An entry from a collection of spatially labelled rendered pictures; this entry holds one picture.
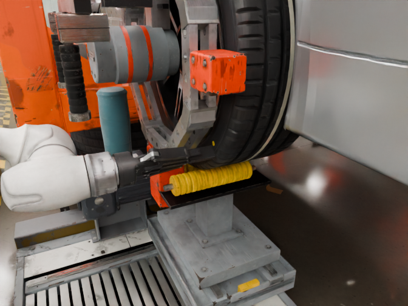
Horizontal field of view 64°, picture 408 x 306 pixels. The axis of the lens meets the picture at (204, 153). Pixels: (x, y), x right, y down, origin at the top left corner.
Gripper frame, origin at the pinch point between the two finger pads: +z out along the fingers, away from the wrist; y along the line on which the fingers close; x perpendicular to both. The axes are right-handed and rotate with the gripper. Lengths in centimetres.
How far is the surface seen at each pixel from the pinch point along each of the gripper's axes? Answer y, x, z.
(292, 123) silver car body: 23.7, -5.7, 9.2
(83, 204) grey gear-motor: -54, 8, -26
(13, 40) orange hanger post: -29, 62, -38
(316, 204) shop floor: -75, -15, 88
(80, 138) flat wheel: -83, 48, -20
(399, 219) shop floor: -55, -35, 116
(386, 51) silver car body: 44.9, -6.6, 9.2
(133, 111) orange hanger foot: -50, 41, 0
